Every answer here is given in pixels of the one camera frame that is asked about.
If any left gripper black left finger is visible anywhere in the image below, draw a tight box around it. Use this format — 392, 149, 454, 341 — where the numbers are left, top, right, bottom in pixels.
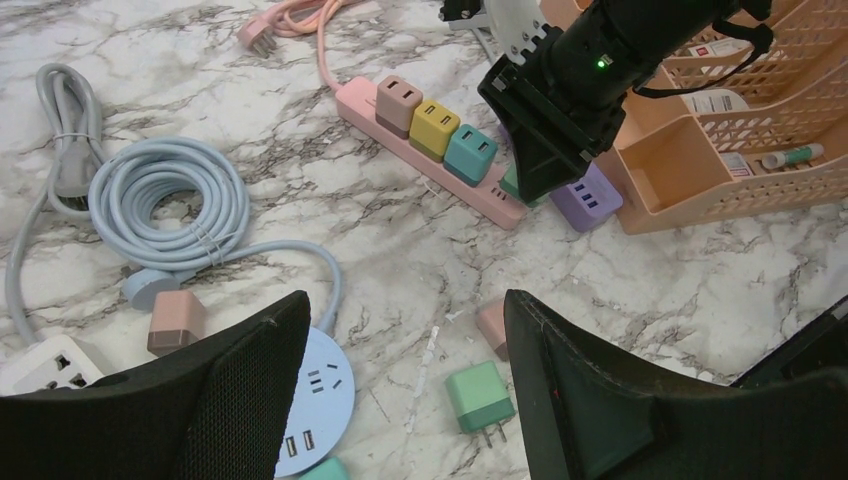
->
1, 291, 311, 479

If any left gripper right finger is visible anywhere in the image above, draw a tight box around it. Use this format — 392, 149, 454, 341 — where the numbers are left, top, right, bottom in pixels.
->
504, 290, 847, 479

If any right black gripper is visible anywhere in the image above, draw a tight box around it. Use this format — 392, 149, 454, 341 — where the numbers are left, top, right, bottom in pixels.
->
478, 13, 663, 202

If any green plug adapter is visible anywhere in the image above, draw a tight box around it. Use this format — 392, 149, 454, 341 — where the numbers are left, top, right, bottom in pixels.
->
444, 361, 516, 448
499, 163, 548, 208

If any brown pink plug adapter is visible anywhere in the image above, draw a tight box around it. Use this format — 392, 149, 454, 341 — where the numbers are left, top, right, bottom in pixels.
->
375, 75, 423, 139

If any pink power strip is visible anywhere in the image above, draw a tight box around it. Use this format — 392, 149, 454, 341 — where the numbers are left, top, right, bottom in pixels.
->
335, 77, 529, 230

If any teal plug adapter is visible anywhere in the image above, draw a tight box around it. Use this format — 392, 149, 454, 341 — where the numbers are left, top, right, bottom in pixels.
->
443, 124, 498, 187
298, 457, 351, 480

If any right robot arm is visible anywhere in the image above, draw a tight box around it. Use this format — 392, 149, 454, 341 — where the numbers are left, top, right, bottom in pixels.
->
478, 0, 774, 203

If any purple power strip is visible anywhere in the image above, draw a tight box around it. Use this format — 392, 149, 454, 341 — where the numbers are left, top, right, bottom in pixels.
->
550, 164, 623, 233

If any round blue power strip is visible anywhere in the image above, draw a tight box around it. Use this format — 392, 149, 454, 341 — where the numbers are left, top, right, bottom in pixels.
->
275, 327, 355, 478

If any white power strip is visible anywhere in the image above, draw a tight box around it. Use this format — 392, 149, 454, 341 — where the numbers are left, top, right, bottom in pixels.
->
1, 334, 112, 396

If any white green glue stick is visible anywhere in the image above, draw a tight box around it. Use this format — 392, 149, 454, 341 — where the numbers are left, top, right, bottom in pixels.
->
761, 143, 824, 170

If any orange plastic file rack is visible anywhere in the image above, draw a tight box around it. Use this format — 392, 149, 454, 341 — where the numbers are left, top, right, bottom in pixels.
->
597, 1, 847, 234

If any blue coiled cable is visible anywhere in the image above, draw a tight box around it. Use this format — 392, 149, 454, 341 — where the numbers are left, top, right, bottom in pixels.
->
86, 135, 346, 336

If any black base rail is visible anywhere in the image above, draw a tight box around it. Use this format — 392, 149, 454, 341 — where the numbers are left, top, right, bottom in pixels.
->
730, 296, 847, 388

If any grey cable left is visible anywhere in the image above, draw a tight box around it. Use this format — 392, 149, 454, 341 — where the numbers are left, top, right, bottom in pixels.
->
3, 62, 111, 346

